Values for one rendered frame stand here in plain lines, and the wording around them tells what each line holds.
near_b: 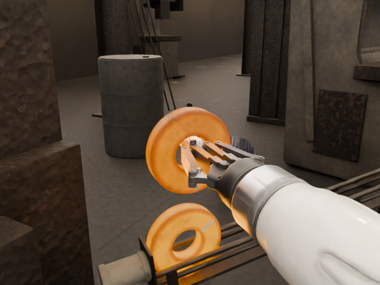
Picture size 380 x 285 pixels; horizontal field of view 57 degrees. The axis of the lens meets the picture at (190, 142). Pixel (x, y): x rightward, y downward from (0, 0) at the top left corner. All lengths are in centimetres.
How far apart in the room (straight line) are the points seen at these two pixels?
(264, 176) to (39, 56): 55
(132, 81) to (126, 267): 244
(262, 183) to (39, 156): 49
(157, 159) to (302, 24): 236
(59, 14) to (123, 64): 576
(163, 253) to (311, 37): 233
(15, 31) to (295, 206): 61
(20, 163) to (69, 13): 820
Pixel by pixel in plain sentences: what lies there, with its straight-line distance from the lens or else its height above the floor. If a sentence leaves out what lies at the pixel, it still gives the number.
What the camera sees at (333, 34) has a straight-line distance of 277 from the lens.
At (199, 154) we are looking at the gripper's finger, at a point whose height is 93.
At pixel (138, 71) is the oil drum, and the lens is 302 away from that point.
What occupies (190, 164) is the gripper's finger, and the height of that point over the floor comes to 93.
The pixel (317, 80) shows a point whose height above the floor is 75.
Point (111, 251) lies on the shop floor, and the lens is 197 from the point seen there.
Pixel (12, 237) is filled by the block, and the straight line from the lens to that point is 64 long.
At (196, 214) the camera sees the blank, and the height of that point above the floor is 77.
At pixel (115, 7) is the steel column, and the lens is 459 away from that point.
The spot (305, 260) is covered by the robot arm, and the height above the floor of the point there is 92.
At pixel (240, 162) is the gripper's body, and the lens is 46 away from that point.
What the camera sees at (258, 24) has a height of 117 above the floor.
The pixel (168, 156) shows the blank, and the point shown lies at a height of 91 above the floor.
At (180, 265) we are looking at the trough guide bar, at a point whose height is 68.
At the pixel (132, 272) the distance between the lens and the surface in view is 70.
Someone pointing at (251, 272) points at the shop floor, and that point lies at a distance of 182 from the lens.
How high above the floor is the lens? 111
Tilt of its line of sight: 18 degrees down
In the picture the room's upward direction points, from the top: straight up
